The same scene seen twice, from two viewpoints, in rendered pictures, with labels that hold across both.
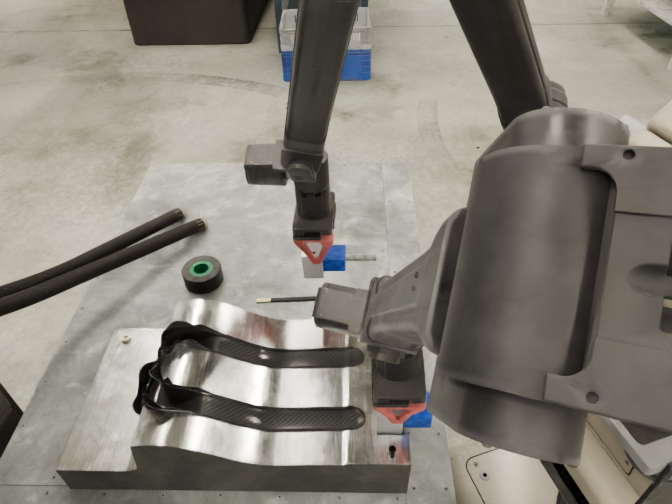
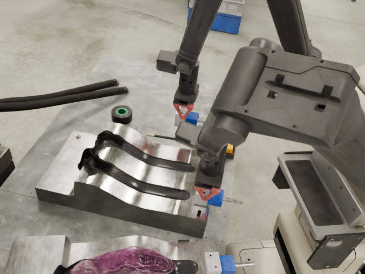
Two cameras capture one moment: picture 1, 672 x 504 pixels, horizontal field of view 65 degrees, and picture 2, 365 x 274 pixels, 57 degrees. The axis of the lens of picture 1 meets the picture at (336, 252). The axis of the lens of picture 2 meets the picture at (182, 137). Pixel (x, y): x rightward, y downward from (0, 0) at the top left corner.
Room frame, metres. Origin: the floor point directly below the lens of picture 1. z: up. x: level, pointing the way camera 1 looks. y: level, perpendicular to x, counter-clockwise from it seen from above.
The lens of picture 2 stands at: (-0.19, -0.02, 1.66)
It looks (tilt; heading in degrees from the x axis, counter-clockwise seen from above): 42 degrees down; 3
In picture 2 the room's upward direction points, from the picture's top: 8 degrees clockwise
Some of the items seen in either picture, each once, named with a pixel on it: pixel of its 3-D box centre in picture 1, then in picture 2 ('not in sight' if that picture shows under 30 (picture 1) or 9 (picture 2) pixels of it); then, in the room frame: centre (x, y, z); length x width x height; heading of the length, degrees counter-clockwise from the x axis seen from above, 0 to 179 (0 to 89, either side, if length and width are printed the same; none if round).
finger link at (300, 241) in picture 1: (315, 238); (184, 105); (0.69, 0.03, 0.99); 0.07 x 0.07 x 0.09; 86
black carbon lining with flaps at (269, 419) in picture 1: (248, 376); (136, 164); (0.47, 0.14, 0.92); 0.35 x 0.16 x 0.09; 88
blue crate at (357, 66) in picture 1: (326, 54); (215, 14); (3.69, 0.02, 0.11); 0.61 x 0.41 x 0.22; 87
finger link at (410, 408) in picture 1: (397, 394); (207, 185); (0.39, -0.08, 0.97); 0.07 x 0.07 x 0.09; 87
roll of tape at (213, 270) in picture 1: (202, 274); (121, 114); (0.79, 0.28, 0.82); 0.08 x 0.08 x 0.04
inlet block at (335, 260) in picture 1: (339, 257); (195, 119); (0.70, -0.01, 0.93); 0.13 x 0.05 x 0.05; 86
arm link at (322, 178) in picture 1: (306, 169); (187, 68); (0.71, 0.04, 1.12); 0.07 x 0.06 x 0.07; 81
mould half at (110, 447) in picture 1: (243, 389); (132, 171); (0.48, 0.15, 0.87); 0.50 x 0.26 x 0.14; 88
